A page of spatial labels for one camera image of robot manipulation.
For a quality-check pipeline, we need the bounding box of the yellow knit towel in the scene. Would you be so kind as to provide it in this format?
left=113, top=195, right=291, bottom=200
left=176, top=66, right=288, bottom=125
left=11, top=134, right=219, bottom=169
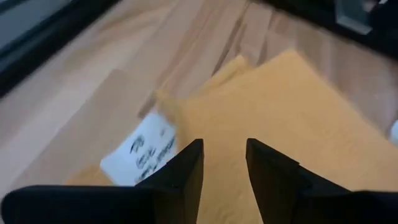
left=63, top=49, right=398, bottom=224

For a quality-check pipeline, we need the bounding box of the white handwritten paper label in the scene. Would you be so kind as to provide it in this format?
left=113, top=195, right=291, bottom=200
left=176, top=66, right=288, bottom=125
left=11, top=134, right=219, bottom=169
left=99, top=110, right=178, bottom=187

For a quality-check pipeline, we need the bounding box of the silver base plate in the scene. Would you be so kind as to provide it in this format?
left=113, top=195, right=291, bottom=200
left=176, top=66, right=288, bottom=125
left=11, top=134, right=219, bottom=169
left=335, top=0, right=374, bottom=35

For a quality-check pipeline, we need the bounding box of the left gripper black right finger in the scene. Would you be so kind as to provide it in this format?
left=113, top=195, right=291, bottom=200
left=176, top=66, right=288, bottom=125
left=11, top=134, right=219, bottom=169
left=245, top=138, right=398, bottom=224

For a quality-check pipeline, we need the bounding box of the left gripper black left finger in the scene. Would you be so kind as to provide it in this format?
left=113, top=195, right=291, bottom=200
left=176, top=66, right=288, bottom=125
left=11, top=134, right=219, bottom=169
left=0, top=138, right=205, bottom=224

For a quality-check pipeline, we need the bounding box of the white towel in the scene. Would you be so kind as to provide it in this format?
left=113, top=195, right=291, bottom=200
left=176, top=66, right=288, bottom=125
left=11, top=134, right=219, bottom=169
left=388, top=119, right=398, bottom=147

